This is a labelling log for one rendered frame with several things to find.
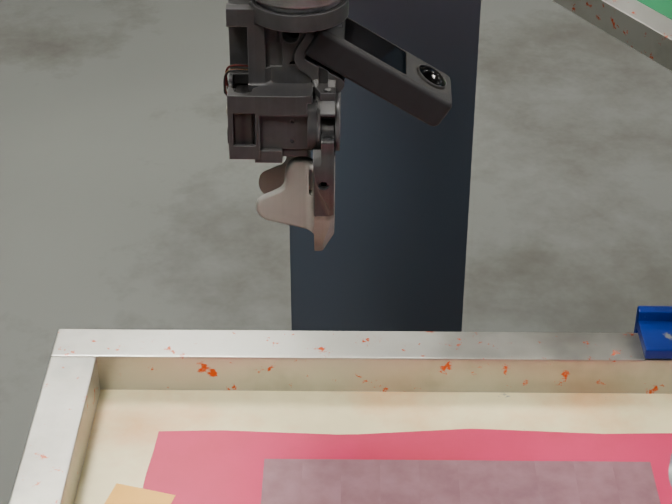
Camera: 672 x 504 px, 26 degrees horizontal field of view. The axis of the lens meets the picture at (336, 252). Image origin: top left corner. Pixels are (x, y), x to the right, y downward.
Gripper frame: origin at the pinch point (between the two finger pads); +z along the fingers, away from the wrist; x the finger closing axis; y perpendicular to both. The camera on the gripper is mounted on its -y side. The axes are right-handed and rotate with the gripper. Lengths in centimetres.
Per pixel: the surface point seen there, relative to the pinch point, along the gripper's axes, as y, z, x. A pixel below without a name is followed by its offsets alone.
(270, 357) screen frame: 4.6, 11.0, 1.5
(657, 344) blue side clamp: -26.8, 9.7, 0.9
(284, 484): 3.1, 14.5, 12.9
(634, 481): -23.7, 14.3, 12.2
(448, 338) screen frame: -10.0, 10.8, -1.1
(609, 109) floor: -67, 108, -230
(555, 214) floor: -48, 109, -180
